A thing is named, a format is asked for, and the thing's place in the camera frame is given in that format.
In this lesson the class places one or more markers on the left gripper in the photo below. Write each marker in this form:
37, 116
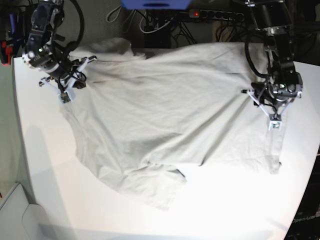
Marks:
273, 99

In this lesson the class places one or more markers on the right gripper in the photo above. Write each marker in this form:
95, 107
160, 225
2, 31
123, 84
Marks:
71, 78

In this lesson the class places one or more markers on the white t-shirt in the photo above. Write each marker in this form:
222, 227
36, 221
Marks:
143, 114

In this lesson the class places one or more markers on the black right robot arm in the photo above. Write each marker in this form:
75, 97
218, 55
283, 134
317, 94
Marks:
42, 51

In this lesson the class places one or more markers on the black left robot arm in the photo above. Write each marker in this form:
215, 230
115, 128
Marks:
272, 18

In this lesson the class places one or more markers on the red and blue tools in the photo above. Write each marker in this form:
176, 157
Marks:
6, 39

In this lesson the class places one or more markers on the blue box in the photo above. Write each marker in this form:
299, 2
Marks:
155, 4

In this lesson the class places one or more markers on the white power strip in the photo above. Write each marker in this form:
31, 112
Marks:
216, 15

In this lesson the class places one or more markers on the white plastic bin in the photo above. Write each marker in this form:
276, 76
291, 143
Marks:
21, 220

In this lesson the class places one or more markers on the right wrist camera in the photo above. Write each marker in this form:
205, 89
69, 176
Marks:
67, 96

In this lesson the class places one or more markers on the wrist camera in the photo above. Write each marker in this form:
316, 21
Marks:
67, 96
274, 124

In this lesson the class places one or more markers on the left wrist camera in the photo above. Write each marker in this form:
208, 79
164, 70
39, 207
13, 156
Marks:
274, 124

